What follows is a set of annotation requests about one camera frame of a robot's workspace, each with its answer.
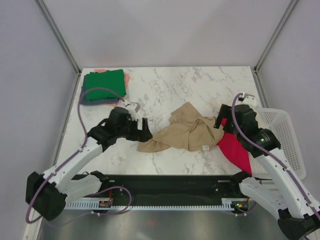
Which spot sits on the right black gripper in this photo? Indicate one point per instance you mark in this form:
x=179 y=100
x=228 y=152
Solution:
x=224 y=112

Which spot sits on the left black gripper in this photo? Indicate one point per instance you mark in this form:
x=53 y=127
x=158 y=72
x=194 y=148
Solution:
x=143 y=135

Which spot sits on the red t shirt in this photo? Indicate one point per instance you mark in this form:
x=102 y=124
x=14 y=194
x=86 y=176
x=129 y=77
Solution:
x=232 y=149

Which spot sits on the tan t shirt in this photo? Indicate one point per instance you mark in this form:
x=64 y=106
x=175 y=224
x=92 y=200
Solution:
x=188 y=130

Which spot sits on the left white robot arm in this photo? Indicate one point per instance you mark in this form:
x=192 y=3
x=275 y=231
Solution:
x=49 y=192

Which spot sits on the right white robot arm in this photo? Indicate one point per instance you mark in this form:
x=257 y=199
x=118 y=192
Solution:
x=295 y=209

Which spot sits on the white plastic basket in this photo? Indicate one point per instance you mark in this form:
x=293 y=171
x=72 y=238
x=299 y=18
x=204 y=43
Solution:
x=279 y=122

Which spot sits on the folded pink t shirt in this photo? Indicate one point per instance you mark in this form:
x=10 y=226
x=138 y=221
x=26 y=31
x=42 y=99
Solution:
x=126 y=82

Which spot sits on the folded green t shirt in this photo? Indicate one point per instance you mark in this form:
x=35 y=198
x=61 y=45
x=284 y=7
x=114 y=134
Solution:
x=102 y=85

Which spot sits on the folded blue t shirt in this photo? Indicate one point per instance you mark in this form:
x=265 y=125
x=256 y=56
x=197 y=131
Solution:
x=96 y=102

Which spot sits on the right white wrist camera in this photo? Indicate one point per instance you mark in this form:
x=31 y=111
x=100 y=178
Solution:
x=248 y=99

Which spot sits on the white cable duct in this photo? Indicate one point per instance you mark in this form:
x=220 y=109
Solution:
x=94 y=204

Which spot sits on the right aluminium frame post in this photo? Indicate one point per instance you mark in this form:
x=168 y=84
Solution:
x=278 y=29

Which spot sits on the aluminium frame post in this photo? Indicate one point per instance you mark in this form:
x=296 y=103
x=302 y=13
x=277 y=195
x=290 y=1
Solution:
x=57 y=34
x=278 y=29

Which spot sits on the left aluminium frame post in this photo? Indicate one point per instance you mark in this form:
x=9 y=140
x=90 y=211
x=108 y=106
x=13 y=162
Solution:
x=57 y=34

